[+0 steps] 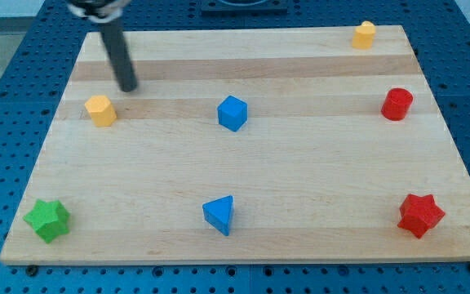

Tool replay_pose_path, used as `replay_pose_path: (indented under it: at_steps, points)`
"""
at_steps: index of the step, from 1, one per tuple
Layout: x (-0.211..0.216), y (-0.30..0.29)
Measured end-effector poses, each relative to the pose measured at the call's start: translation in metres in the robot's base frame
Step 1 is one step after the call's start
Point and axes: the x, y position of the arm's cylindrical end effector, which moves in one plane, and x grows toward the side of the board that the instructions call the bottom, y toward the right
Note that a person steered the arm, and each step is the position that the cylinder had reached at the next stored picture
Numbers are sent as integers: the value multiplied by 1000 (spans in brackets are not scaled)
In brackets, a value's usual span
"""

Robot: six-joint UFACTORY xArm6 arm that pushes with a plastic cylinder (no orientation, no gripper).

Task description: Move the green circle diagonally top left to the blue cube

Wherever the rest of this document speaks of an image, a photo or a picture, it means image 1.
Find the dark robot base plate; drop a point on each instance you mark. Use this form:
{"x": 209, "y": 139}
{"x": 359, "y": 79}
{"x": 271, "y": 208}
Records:
{"x": 217, "y": 7}

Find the yellow heart block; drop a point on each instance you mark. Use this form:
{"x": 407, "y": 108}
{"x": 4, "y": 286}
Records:
{"x": 364, "y": 35}

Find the yellow hexagon block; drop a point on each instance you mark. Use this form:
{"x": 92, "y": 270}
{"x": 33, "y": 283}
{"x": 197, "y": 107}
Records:
{"x": 101, "y": 111}

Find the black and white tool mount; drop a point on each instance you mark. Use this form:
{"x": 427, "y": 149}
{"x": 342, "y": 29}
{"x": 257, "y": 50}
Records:
{"x": 97, "y": 11}

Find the blue triangle block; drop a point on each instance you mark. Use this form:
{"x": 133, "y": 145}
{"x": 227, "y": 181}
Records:
{"x": 218, "y": 213}

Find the red star block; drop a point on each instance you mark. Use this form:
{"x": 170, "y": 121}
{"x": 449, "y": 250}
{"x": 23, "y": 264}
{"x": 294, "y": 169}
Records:
{"x": 419, "y": 214}

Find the red cylinder block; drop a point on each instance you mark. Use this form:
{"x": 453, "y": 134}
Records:
{"x": 397, "y": 104}

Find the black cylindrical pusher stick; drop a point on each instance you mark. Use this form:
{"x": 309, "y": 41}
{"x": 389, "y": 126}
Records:
{"x": 119, "y": 57}

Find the blue cube block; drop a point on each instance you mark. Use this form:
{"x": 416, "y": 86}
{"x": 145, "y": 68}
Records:
{"x": 232, "y": 113}

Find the wooden board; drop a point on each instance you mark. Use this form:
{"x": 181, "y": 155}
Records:
{"x": 316, "y": 172}

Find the green star block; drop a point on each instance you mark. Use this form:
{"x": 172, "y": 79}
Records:
{"x": 49, "y": 220}

